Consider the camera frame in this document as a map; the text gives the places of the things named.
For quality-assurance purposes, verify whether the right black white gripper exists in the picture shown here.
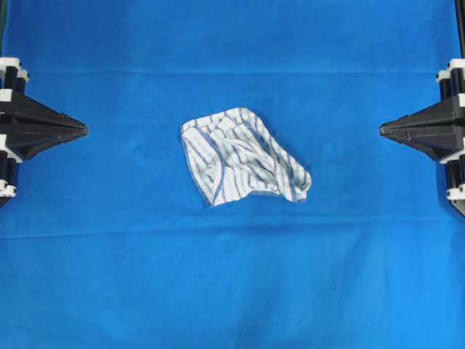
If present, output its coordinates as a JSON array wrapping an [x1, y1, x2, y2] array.
[[379, 57, 465, 218]]

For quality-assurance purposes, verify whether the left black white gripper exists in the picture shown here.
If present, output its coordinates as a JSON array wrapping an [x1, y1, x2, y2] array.
[[1, 57, 88, 207]]

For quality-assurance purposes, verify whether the white blue striped towel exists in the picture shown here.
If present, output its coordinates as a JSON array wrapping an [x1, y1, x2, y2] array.
[[180, 108, 312, 206]]

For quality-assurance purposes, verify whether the blue table cloth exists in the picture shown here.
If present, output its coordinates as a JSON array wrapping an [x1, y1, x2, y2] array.
[[1, 1, 464, 348]]

